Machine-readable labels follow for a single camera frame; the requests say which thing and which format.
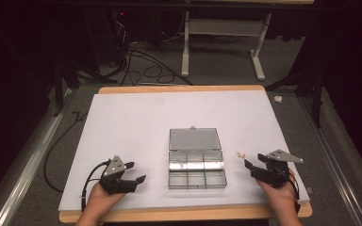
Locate aluminium floor rail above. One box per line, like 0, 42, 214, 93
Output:
0, 89, 78, 226
297, 93, 362, 226

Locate white table mat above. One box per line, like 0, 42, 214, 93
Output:
58, 90, 311, 212

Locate long black floor cable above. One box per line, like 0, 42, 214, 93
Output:
42, 110, 90, 193

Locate black floor cables bundle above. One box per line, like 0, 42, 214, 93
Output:
118, 40, 194, 87

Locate person's left hand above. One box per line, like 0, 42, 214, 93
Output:
88, 181, 127, 216

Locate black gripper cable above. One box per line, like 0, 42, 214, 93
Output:
281, 169, 302, 215
80, 159, 112, 212

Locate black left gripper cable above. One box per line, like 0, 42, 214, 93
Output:
80, 159, 112, 212

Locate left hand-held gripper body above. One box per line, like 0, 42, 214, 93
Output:
99, 154, 139, 195

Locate black metal stand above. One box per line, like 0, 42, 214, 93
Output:
265, 64, 325, 128
52, 58, 118, 118

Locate clear plastic compartment box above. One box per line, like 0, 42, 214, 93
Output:
168, 125, 228, 190

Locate dark computer tower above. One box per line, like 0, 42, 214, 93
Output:
107, 8, 131, 68

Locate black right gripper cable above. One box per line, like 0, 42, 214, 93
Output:
281, 169, 302, 215

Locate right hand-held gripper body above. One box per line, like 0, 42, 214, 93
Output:
254, 149, 304, 189

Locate person's right hand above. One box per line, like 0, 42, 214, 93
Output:
255, 169, 297, 211

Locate white metal desk frame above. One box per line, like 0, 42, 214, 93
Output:
181, 10, 273, 82

